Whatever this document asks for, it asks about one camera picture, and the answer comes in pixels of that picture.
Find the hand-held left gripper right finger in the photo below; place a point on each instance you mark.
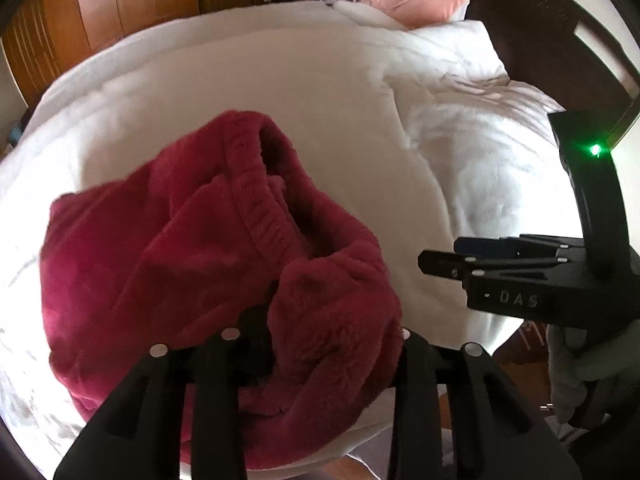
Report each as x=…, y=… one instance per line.
x=480, y=410

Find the white bed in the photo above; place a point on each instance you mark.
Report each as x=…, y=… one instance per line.
x=310, y=110

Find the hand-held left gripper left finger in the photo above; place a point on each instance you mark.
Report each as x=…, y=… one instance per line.
x=150, y=410

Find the white pillow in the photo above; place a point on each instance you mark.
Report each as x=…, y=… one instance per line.
x=365, y=12

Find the white duvet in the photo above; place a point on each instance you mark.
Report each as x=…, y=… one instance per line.
x=465, y=135

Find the wooden wardrobe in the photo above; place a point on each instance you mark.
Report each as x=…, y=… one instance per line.
x=90, y=15

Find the red fleece pants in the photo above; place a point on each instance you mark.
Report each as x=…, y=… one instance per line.
x=210, y=280

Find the person's right hand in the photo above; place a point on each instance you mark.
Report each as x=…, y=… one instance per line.
x=570, y=375

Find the dark wooden headboard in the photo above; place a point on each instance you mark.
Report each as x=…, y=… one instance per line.
x=560, y=25

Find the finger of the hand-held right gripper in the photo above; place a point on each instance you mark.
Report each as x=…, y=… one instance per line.
x=450, y=265
x=500, y=246

